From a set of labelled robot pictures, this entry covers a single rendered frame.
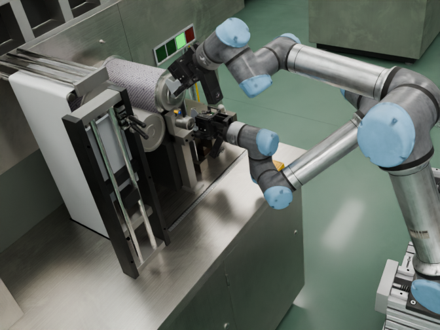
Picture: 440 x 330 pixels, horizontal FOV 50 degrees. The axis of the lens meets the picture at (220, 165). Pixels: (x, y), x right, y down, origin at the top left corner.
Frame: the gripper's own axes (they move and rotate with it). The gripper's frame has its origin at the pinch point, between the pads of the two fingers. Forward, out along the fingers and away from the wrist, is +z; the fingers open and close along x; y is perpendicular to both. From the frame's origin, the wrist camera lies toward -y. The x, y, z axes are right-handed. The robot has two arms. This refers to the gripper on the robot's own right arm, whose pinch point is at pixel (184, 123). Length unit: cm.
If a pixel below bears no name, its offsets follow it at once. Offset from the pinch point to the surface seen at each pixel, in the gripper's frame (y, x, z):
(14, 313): -15, 76, 3
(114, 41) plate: 23.8, -3.8, 29.2
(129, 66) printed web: 22.6, 6.7, 12.1
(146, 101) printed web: 15.2, 12.3, 2.0
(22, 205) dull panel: -9, 50, 30
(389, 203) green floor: -109, -105, -41
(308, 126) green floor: -109, -155, 35
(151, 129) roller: 9.6, 17.6, -3.3
